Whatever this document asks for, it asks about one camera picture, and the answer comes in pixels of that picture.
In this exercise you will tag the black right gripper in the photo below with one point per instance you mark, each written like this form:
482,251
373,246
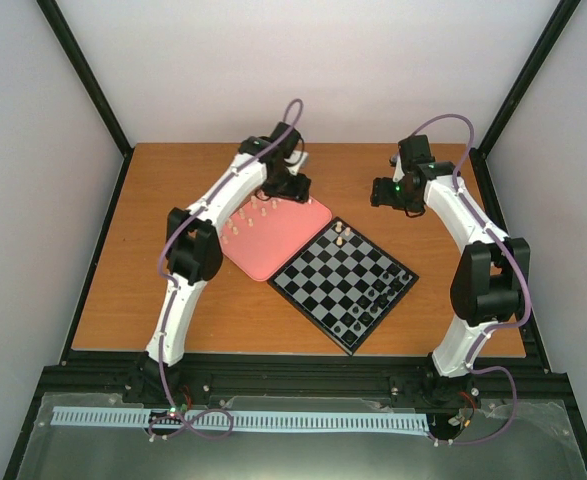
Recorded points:
381,196

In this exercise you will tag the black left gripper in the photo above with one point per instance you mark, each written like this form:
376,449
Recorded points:
299,193

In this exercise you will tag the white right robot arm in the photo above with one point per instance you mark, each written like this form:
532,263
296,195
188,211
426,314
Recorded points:
489,290

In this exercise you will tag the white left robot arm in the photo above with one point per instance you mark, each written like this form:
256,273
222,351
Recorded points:
192,254

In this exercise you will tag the black white chess board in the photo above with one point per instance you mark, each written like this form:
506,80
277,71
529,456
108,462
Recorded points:
324,282

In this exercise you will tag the pink plastic tray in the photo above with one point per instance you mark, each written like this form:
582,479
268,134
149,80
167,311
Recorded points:
259,251

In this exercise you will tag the light blue cable duct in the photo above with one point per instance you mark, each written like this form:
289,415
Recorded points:
243,421

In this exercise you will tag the black aluminium frame base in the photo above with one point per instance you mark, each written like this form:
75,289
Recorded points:
215,376

